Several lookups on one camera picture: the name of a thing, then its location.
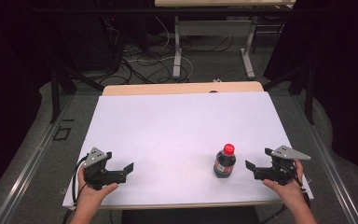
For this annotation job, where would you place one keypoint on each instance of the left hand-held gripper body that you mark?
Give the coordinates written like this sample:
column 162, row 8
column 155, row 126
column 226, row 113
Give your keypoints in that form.
column 98, row 174

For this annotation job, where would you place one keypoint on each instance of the person's left hand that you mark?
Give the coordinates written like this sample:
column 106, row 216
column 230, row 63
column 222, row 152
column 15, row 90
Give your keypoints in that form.
column 90, row 194

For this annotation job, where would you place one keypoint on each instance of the dark cola bottle red label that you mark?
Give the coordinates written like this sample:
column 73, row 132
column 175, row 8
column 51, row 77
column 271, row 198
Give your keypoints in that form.
column 224, row 166

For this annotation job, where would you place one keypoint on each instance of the wooden desk with white legs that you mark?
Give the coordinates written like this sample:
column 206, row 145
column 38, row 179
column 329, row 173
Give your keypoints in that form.
column 213, row 28

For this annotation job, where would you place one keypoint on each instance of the white table cover sheet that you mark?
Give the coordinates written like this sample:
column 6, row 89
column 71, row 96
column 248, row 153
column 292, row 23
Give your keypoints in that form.
column 180, row 130

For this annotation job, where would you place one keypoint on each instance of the person's right hand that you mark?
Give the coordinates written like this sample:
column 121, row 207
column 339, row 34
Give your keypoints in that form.
column 292, row 193

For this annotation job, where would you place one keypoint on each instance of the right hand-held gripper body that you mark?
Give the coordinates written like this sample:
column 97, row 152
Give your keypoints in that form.
column 281, row 169

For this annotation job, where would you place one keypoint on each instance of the black metal stand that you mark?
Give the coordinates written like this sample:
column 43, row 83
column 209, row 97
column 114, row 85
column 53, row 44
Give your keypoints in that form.
column 309, row 93
column 55, row 93

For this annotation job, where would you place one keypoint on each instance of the aluminium floor rail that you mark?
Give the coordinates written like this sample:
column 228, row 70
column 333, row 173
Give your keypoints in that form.
column 329, row 155
column 28, row 168

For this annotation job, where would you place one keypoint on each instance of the black floor socket frame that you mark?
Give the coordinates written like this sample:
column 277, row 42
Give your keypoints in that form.
column 62, row 133

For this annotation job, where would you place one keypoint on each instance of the red bottle cap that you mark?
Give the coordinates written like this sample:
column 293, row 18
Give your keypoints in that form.
column 229, row 149

